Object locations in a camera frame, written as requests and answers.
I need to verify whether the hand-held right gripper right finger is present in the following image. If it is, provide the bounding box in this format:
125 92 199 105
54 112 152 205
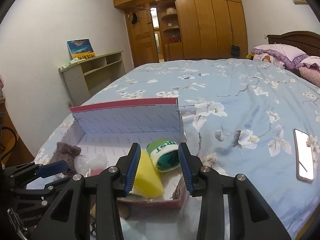
178 142 292 240

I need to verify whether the wooden wardrobe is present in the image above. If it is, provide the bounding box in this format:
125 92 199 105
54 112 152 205
113 0 248 67

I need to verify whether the clear plastic bag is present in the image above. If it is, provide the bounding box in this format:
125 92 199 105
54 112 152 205
74 154 108 175

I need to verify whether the smartphone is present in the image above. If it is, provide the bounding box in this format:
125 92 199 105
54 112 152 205
293 129 315 182

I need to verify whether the green and white sock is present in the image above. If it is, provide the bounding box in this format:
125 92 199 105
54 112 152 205
146 138 181 173

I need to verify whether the dark wooden headboard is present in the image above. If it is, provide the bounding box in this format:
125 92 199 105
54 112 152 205
266 31 320 57

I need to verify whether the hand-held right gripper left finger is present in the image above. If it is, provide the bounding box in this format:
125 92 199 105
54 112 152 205
31 142 142 240

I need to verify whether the pink cardboard box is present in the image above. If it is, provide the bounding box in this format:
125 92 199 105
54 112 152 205
32 97 187 209

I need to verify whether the wooden door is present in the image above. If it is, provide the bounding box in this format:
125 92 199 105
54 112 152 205
124 4 160 68

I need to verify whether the black cable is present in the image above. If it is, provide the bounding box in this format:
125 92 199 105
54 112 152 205
0 126 18 160

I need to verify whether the purple knitted sock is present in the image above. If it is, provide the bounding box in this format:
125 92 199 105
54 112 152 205
49 142 82 175

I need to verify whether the blue floral bedsheet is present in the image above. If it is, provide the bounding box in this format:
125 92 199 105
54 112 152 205
26 59 320 240

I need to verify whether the pink ruffled pillow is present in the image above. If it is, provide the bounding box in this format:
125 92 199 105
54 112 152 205
296 56 320 87
251 44 309 68

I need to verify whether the beige open shelf unit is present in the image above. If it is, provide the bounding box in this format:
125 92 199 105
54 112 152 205
59 51 125 105

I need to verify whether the wooden desk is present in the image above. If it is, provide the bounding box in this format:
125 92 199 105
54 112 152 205
0 100 35 168

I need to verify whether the green packet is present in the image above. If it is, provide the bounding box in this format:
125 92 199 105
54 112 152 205
61 57 80 68

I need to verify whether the yellow sponge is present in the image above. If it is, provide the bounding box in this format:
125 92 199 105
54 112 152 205
129 147 165 198

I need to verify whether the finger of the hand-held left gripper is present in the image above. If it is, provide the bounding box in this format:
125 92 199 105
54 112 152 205
10 175 75 207
3 160 68 184

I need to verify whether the blue and yellow painting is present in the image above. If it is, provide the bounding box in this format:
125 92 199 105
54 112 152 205
67 39 96 60

